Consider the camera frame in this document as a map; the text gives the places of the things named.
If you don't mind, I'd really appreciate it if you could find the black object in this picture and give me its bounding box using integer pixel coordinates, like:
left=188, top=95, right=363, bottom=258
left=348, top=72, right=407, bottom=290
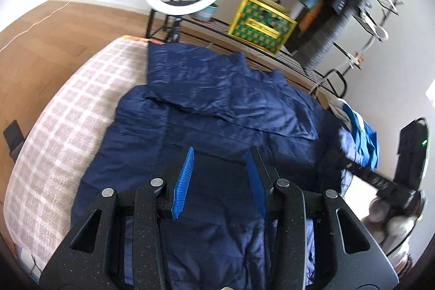
left=3, top=120, right=26, bottom=163

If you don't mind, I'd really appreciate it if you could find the white cable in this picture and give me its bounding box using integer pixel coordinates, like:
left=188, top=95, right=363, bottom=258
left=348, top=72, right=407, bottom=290
left=0, top=0, right=74, bottom=53

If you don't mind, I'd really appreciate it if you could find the blue garment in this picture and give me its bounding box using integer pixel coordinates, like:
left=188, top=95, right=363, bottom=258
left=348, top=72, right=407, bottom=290
left=328, top=100, right=380, bottom=170

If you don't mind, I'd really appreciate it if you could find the yellow green patterned box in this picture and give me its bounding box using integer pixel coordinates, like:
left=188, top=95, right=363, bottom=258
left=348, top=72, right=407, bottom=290
left=228, top=0, right=298, bottom=55

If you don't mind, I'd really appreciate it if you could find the navy quilted jacket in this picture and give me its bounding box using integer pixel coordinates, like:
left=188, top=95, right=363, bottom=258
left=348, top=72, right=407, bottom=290
left=71, top=42, right=354, bottom=290

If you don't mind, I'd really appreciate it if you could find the potted plant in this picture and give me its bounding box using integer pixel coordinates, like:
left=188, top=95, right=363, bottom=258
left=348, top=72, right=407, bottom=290
left=192, top=0, right=219, bottom=22

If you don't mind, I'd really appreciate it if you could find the person's right hand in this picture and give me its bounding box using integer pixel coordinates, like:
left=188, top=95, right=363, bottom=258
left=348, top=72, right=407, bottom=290
left=362, top=195, right=424, bottom=244

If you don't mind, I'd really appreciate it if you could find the grey plaid coat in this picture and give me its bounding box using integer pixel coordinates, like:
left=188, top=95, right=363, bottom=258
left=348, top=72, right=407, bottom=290
left=295, top=0, right=385, bottom=70

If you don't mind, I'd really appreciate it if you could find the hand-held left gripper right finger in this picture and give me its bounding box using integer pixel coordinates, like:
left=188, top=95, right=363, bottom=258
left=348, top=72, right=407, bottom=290
left=245, top=147, right=400, bottom=290

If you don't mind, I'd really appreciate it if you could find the black metal clothes rack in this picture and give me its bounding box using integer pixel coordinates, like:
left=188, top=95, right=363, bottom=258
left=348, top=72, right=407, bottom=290
left=150, top=0, right=406, bottom=102

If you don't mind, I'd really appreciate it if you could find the pink plaid bed cover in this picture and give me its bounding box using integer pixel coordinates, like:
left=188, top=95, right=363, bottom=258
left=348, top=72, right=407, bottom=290
left=3, top=35, right=160, bottom=272

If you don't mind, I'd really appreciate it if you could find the orange hanging item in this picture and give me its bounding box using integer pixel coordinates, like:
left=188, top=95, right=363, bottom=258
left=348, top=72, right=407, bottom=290
left=301, top=3, right=323, bottom=29

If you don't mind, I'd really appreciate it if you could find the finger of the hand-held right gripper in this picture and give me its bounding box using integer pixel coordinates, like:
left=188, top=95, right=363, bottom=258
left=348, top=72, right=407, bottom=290
left=343, top=158, right=417, bottom=206

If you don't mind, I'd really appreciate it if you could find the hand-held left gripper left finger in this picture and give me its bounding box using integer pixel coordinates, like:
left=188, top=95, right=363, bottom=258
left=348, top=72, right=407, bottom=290
left=39, top=146, right=196, bottom=290

